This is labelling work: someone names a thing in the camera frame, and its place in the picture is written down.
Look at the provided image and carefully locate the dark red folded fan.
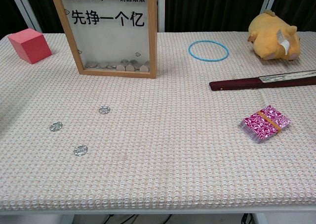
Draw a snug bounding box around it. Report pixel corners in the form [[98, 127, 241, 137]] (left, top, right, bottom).
[[209, 70, 316, 91]]

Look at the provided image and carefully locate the black floor cable bundle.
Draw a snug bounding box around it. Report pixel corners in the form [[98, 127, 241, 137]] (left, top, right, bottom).
[[240, 213, 255, 224], [101, 214, 117, 224]]

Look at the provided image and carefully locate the blue ring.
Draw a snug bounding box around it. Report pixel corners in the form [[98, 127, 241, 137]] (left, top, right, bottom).
[[188, 39, 230, 61]]

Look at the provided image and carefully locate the orange rubber band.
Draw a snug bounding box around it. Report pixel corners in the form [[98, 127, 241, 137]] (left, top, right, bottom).
[[256, 111, 281, 131]]

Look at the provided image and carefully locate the pink sparkly wrapper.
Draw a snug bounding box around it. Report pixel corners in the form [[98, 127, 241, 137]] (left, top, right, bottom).
[[238, 105, 291, 144]]

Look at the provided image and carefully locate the red cube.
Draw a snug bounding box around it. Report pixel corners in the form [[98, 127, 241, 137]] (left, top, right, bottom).
[[7, 28, 53, 65]]

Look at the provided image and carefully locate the white table leg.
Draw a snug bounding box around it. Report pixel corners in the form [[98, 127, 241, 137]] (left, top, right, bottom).
[[253, 213, 269, 224], [60, 214, 75, 224]]

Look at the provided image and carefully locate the black curtain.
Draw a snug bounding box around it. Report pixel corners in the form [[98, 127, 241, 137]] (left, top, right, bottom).
[[164, 0, 271, 33], [0, 0, 28, 41], [23, 0, 66, 34], [270, 0, 316, 32]]

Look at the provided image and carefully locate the beige woven tablecloth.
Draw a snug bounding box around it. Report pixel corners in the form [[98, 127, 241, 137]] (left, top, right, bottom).
[[0, 32, 316, 211]]

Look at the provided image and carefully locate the wooden frame coin box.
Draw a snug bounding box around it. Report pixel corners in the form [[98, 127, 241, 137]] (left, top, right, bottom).
[[48, 0, 158, 79]]

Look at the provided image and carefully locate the yellow plush toy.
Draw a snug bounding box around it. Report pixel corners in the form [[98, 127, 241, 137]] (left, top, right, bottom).
[[247, 9, 301, 61]]

